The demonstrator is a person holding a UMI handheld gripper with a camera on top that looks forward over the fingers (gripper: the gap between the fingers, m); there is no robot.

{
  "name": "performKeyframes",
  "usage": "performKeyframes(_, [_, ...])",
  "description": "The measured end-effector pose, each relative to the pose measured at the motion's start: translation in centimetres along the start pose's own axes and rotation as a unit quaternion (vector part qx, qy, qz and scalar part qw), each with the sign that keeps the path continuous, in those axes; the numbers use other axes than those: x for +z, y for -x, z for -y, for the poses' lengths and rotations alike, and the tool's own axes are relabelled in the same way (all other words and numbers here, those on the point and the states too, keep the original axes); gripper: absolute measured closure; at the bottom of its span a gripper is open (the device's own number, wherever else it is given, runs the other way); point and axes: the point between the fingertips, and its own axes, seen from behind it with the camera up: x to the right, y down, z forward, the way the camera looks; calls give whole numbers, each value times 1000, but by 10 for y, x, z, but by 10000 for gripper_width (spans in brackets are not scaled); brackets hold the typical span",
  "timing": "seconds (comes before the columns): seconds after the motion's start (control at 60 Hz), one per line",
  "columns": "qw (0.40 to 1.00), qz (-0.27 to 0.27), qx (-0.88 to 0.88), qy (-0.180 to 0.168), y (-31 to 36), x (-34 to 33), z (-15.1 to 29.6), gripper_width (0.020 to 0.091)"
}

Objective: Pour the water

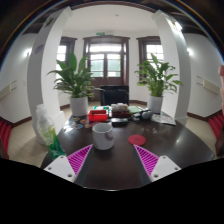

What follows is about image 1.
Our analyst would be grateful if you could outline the potted green plant white pot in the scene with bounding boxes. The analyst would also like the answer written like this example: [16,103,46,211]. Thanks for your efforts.
[46,52,101,118]
[134,53,184,114]

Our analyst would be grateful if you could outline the flat green box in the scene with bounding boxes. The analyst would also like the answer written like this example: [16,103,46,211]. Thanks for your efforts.
[92,105,111,113]

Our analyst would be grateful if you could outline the printed paper leaflet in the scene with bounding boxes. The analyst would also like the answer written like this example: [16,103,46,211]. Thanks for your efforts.
[151,113,177,126]

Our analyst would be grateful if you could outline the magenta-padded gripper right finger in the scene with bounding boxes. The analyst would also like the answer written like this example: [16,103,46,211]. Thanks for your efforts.
[129,144,182,187]

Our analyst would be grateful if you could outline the white ceramic mug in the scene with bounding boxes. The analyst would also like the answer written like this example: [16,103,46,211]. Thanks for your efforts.
[91,121,115,151]

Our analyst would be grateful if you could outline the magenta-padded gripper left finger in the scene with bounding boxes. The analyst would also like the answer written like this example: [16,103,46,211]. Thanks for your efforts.
[43,144,98,187]

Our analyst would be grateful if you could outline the grey round headphones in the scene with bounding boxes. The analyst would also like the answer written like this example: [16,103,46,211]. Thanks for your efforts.
[132,108,154,122]

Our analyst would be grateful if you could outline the flat round red coaster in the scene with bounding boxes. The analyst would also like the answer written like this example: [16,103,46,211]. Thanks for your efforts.
[128,134,147,147]

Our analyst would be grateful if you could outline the small purple plaque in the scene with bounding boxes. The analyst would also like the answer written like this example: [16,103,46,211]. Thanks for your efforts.
[33,44,45,55]

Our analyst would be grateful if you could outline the dark wood glazed double door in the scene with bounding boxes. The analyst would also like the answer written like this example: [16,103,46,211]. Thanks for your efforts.
[83,35,130,93]

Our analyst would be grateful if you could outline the red carpeted stairs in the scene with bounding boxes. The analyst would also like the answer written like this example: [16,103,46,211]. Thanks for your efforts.
[0,119,13,153]
[209,112,224,139]

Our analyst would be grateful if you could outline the white wall mounted panel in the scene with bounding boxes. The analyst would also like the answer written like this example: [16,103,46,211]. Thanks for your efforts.
[0,80,18,99]
[196,75,221,95]

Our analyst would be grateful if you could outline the red plastic box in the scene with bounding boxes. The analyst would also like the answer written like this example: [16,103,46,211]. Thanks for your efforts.
[87,109,110,123]

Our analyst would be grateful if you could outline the clear green-label drink bottle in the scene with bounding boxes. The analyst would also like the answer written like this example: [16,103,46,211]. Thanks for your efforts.
[34,103,67,160]

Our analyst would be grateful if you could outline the tea set on tray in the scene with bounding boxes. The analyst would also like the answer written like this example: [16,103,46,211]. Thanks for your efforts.
[110,102,130,118]

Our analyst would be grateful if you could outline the black chair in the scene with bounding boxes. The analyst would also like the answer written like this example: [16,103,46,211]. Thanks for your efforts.
[99,85,130,107]

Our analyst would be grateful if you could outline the dark wood framed window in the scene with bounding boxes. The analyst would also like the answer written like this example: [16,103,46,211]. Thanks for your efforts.
[136,35,165,64]
[58,36,78,68]

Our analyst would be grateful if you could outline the small black case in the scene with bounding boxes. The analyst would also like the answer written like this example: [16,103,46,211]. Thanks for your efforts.
[111,118,129,127]

